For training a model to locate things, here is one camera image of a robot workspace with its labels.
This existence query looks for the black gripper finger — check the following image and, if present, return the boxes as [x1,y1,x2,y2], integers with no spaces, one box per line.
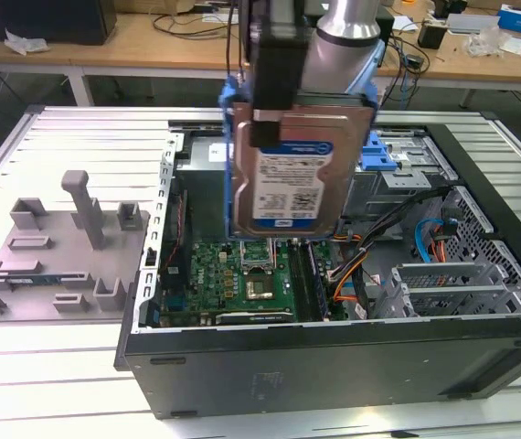
[250,109,284,149]

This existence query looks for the hard disk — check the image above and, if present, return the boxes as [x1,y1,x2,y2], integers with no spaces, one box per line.
[218,75,379,241]

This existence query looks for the blue wire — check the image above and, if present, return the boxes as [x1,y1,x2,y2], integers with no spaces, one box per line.
[414,218,449,264]

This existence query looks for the silver disk bay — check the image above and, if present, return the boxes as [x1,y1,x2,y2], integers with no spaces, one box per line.
[374,261,521,321]

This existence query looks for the grey power supply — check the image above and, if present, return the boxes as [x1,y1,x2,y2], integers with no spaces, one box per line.
[175,135,235,243]

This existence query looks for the blue drive latch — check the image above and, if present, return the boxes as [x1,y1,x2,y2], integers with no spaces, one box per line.
[363,130,401,173]

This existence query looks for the metal socket cover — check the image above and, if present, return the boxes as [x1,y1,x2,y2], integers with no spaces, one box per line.
[239,238,275,273]

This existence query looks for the silver drive cage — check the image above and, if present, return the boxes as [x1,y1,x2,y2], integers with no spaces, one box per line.
[340,130,456,230]

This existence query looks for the green motherboard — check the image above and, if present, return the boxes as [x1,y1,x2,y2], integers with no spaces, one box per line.
[159,237,348,328]

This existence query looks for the black RAM slot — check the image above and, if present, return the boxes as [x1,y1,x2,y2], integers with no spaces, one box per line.
[287,240,312,321]

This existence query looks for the CPU socket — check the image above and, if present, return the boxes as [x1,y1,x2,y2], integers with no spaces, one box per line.
[243,272,277,304]

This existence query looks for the RAM stick in slot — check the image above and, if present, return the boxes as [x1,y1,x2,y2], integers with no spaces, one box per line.
[306,240,333,320]

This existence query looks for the black graphics card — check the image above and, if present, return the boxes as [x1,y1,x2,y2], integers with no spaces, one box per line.
[214,311,296,327]

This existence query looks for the grey flat device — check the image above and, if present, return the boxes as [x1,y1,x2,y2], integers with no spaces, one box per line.
[445,12,502,35]

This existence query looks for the clear plastic bag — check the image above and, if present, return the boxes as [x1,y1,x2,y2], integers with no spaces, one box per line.
[465,25,521,59]

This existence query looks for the large black box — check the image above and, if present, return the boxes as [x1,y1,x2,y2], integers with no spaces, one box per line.
[0,0,118,47]

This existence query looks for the black PC case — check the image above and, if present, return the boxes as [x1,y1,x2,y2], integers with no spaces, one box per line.
[112,119,521,420]

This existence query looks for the grey parts rack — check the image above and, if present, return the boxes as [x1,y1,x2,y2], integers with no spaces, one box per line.
[0,168,152,324]

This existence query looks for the crumpled white wrapper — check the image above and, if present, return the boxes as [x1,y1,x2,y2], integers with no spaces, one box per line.
[4,27,51,58]

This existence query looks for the RAM stick on rack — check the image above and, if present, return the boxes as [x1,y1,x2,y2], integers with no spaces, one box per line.
[7,275,63,287]

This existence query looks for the black camera cable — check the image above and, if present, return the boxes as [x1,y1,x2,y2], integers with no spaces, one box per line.
[224,0,249,80]

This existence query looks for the thin black desk cable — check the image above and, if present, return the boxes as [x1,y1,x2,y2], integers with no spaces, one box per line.
[152,11,243,41]

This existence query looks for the wooden desk white frame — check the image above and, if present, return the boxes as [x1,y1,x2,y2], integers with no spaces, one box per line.
[0,11,521,109]

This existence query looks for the black cable bundle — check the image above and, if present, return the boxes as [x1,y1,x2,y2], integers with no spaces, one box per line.
[328,185,454,321]

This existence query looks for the orange wire bundle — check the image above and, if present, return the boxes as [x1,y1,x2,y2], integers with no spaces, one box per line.
[331,232,374,304]

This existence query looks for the orange flat wire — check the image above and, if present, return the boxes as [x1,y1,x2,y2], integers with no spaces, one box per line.
[430,228,449,264]

